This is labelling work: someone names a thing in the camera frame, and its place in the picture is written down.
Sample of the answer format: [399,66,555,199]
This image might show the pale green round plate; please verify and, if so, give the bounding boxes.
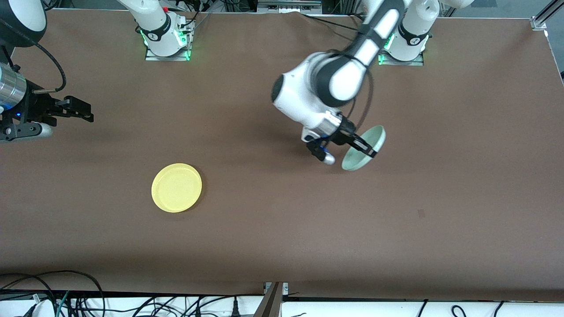
[341,125,387,171]

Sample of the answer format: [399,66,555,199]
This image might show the yellow round plate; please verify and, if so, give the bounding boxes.
[151,163,203,213]

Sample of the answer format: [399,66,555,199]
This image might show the brown table cover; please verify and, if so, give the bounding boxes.
[0,9,564,296]

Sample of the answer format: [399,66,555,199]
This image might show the aluminium profile beam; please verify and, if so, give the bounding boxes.
[253,282,289,317]

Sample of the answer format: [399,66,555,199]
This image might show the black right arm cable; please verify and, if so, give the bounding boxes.
[32,42,67,94]

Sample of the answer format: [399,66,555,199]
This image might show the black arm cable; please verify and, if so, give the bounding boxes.
[328,48,375,133]
[32,42,67,94]

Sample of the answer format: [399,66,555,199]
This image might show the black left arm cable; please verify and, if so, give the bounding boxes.
[328,48,375,133]

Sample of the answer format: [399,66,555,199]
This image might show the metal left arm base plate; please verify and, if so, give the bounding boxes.
[377,48,425,66]

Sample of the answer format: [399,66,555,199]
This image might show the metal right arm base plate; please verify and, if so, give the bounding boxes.
[145,20,195,61]

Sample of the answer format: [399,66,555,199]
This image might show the long black tabletop cable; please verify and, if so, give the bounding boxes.
[301,12,363,32]

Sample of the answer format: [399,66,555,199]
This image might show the aluminium frame rail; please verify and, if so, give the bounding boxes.
[257,0,323,14]

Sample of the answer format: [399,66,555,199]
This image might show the black base connector cable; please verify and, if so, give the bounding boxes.
[178,10,202,30]

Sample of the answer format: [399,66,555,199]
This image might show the black looping floor cable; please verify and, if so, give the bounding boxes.
[0,270,105,317]

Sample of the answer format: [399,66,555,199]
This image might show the teal cable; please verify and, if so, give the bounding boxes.
[55,291,71,317]

